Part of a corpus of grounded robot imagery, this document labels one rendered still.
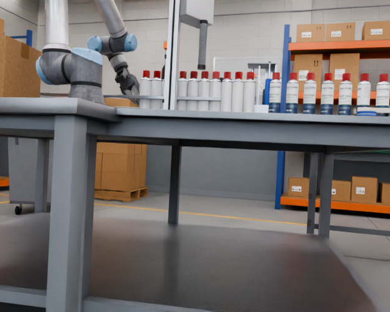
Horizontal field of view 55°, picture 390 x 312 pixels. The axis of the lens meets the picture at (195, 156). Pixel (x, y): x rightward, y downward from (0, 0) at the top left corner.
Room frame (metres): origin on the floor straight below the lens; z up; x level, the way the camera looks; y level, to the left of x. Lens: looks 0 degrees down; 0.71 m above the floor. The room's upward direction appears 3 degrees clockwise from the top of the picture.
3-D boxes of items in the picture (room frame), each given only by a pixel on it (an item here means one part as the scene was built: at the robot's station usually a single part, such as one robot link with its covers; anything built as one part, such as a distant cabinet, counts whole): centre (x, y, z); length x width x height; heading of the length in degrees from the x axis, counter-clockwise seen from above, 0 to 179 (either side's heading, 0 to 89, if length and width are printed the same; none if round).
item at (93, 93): (1.46, 0.43, 0.90); 0.15 x 0.15 x 0.10
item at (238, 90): (1.73, -0.18, 0.98); 0.05 x 0.05 x 0.20
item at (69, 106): (1.51, 0.60, 0.81); 0.90 x 0.90 x 0.04; 73
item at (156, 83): (1.80, 0.20, 0.98); 0.05 x 0.05 x 0.20
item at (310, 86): (1.68, -0.49, 0.98); 0.05 x 0.05 x 0.20
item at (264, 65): (1.81, -0.30, 1.14); 0.14 x 0.11 x 0.01; 80
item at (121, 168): (5.61, 1.36, 0.70); 1.20 x 0.83 x 1.39; 79
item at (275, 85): (1.70, -0.35, 0.98); 0.05 x 0.05 x 0.20
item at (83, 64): (1.46, 0.44, 1.02); 0.13 x 0.12 x 0.14; 69
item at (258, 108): (1.80, -0.30, 1.01); 0.14 x 0.13 x 0.26; 80
